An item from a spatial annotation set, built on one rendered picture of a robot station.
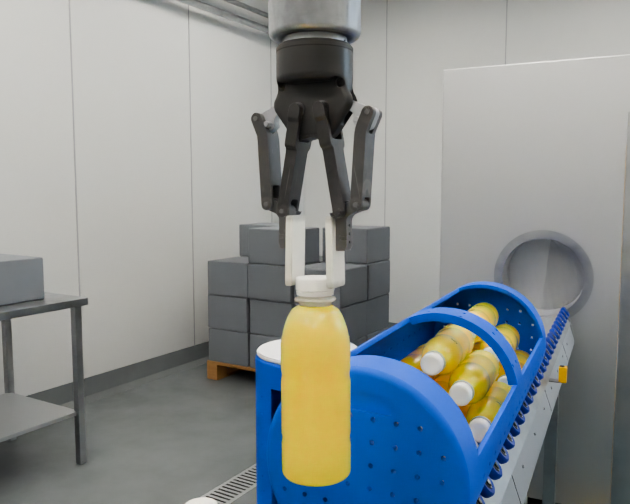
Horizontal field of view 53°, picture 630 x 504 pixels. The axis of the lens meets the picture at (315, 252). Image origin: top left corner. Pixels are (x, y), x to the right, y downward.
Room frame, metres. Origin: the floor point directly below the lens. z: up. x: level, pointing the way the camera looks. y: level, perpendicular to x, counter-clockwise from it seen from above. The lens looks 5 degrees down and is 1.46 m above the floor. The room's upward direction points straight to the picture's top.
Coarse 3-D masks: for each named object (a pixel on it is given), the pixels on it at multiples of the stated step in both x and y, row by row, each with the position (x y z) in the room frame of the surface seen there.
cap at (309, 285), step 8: (296, 280) 0.63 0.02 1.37; (304, 280) 0.62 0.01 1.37; (312, 280) 0.62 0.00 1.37; (320, 280) 0.62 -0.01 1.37; (296, 288) 0.63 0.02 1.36; (304, 288) 0.62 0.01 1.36; (312, 288) 0.61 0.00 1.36; (320, 288) 0.62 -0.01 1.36; (304, 296) 0.62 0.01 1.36; (312, 296) 0.62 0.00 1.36; (320, 296) 0.62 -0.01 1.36
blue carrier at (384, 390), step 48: (480, 288) 1.58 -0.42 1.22; (384, 336) 1.06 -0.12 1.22; (432, 336) 1.62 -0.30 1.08; (480, 336) 1.13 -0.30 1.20; (528, 336) 1.53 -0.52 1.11; (384, 384) 0.78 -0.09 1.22; (432, 384) 0.81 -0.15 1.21; (528, 384) 1.23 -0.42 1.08; (384, 432) 0.78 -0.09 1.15; (432, 432) 0.76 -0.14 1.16; (288, 480) 0.84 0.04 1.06; (384, 480) 0.78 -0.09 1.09; (432, 480) 0.76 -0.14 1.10; (480, 480) 0.80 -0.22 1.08
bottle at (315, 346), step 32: (288, 320) 0.62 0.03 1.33; (320, 320) 0.61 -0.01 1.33; (288, 352) 0.61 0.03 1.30; (320, 352) 0.60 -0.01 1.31; (288, 384) 0.61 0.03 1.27; (320, 384) 0.60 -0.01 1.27; (288, 416) 0.61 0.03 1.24; (320, 416) 0.59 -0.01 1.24; (288, 448) 0.61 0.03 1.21; (320, 448) 0.59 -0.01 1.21; (320, 480) 0.59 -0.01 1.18
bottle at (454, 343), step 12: (444, 336) 1.17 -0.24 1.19; (456, 336) 1.19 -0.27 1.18; (468, 336) 1.23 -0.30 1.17; (432, 348) 1.13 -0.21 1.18; (444, 348) 1.12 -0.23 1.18; (456, 348) 1.14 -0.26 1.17; (468, 348) 1.21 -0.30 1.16; (444, 360) 1.11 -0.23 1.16; (456, 360) 1.13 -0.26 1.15; (444, 372) 1.12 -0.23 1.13
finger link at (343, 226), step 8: (344, 216) 0.61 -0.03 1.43; (352, 216) 0.62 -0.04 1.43; (336, 224) 0.62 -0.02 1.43; (344, 224) 0.61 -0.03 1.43; (336, 232) 0.62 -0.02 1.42; (344, 232) 0.61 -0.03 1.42; (336, 240) 0.62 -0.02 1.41; (344, 240) 0.61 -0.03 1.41; (336, 248) 0.62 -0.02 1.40; (344, 248) 0.61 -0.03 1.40
